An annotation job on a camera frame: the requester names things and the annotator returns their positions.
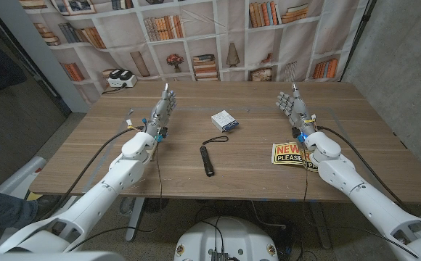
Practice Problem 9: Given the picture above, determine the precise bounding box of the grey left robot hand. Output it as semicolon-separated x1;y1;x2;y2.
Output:
144;83;178;138

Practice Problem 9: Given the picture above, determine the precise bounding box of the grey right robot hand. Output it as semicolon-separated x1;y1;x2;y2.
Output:
275;82;317;138

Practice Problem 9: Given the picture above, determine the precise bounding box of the yellow red black sticker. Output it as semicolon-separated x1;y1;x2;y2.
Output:
271;141;320;173

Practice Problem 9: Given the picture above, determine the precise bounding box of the white and blue package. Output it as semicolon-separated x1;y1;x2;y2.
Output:
210;110;240;133

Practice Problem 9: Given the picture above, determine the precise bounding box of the white charger with batteries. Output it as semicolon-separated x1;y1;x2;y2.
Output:
107;74;139;88

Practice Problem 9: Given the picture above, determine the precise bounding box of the black backdrop stand pole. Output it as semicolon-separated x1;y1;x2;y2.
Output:
339;0;377;83

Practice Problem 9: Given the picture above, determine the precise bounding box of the printed bookshelf backdrop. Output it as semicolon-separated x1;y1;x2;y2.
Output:
18;0;369;104

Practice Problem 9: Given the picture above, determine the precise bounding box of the white table leg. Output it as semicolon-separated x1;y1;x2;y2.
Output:
125;197;146;242
310;202;333;250

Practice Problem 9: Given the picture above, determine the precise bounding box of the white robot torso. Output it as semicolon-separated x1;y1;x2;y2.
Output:
173;216;279;261

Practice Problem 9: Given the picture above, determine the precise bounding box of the white cylinder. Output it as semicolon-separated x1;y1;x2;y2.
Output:
0;156;48;202

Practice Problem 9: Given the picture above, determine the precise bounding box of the person in dark jeans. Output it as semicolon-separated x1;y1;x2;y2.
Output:
0;183;39;244

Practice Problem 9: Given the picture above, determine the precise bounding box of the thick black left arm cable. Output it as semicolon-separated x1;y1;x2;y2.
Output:
38;125;144;222

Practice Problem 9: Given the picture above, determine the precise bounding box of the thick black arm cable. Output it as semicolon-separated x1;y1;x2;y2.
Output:
316;125;409;213
38;125;144;222

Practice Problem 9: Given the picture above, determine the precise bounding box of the black flashlight with lanyard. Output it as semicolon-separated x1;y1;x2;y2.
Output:
199;135;229;178

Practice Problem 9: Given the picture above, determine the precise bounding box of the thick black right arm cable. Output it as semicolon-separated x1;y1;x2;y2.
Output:
316;125;409;213

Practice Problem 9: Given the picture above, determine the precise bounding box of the grey metal post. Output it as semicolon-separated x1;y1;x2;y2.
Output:
0;0;91;114

